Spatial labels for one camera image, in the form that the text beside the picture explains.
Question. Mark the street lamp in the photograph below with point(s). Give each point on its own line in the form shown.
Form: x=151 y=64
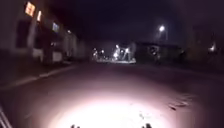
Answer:
x=163 y=36

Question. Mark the pale building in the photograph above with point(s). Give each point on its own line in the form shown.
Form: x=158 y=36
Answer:
x=26 y=33

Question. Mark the grey asphalt road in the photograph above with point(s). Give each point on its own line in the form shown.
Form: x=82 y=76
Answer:
x=110 y=90

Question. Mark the robot's own part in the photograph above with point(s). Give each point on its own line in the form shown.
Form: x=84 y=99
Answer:
x=75 y=126
x=146 y=126

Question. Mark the dark low building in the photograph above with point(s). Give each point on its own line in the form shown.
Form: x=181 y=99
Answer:
x=156 y=51

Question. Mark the pale kerb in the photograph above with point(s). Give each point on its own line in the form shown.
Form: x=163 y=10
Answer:
x=40 y=77

